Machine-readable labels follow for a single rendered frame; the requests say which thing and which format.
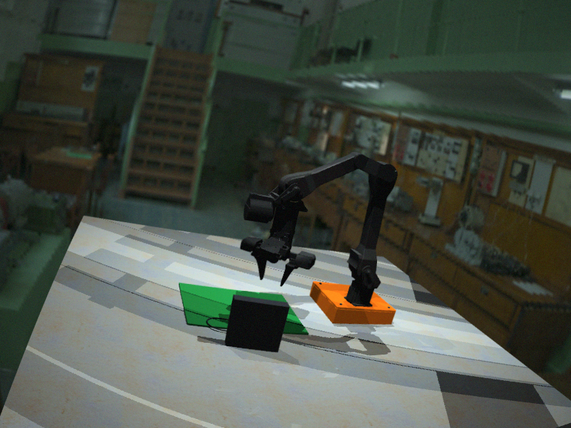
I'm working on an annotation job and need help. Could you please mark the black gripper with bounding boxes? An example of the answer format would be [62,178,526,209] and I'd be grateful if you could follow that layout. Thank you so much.
[240,224,316,287]

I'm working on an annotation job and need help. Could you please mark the green circuit board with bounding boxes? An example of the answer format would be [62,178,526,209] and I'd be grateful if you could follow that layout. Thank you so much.
[179,283,308,335]

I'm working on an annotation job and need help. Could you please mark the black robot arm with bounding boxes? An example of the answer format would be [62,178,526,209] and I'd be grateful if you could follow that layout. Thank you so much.
[243,152,398,307]

